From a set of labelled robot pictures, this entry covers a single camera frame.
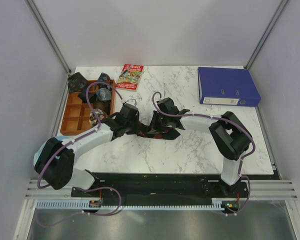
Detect left aluminium frame post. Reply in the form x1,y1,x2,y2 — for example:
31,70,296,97
24,0,72,75

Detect dark navy tie in tray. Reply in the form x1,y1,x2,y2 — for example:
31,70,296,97
78,85,97,104

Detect right aluminium frame post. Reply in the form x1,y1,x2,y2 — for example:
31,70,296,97
244,0,291,70

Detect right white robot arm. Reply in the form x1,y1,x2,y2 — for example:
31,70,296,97
152,97,256,197

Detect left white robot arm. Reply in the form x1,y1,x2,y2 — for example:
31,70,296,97
34,103,139,197

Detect wooden compartment tray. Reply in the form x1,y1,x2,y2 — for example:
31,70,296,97
59,84,116,136

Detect rolled teal patterned tie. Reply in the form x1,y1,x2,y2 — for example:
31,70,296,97
97,72,112,89

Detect dark blue patterned tie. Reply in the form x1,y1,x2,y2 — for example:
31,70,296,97
67,72,89,94

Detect aluminium frame post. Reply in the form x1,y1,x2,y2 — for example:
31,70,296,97
244,0,291,70
24,0,72,75

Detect blue ring binder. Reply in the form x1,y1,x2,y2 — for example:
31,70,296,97
197,66,261,107

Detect red paperback book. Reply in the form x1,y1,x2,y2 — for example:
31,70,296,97
115,64,144,92

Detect aluminium extrusion rail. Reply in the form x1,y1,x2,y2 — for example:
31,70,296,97
25,179,298,201

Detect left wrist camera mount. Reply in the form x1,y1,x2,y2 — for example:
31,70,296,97
121,98,137,107

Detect rolled grey blue tie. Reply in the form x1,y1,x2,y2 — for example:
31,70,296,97
96,87,112,102

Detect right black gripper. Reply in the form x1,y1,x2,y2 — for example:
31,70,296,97
146,110,170,134

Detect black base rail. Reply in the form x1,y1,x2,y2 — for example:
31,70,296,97
71,172,248,206

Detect black tie orange flowers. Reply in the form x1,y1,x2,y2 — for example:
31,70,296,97
136,121,181,140

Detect white slotted cable duct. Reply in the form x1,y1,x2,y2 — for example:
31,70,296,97
36,198,239,211

